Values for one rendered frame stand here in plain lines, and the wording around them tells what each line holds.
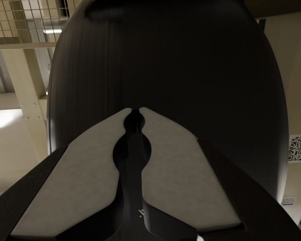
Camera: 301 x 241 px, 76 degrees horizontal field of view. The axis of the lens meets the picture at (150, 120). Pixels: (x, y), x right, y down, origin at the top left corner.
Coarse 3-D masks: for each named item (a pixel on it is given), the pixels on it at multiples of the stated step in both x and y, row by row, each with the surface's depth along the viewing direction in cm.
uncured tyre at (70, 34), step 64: (128, 0) 26; (192, 0) 25; (64, 64) 22; (128, 64) 21; (192, 64) 21; (256, 64) 21; (64, 128) 21; (192, 128) 20; (256, 128) 20; (128, 192) 20
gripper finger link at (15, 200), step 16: (48, 160) 8; (32, 176) 7; (16, 192) 6; (32, 192) 6; (0, 208) 6; (16, 208) 6; (0, 224) 5; (16, 224) 5; (0, 240) 5; (16, 240) 5
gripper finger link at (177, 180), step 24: (144, 120) 10; (168, 120) 10; (144, 144) 9; (168, 144) 8; (192, 144) 8; (144, 168) 7; (168, 168) 7; (192, 168) 7; (144, 192) 6; (168, 192) 6; (192, 192) 6; (216, 192) 6; (144, 216) 6; (168, 216) 6; (192, 216) 5; (216, 216) 5; (168, 240) 6
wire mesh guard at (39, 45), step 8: (0, 0) 66; (8, 0) 66; (16, 0) 66; (64, 0) 66; (48, 8) 67; (56, 8) 67; (64, 8) 67; (72, 8) 67; (24, 16) 68; (32, 16) 67; (0, 24) 68; (0, 48) 71; (8, 48) 71; (16, 48) 71; (24, 48) 71
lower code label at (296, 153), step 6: (294, 138) 42; (300, 138) 42; (294, 144) 43; (300, 144) 43; (294, 150) 44; (300, 150) 44; (294, 156) 44; (300, 156) 44; (288, 162) 45; (294, 162) 45; (300, 162) 45
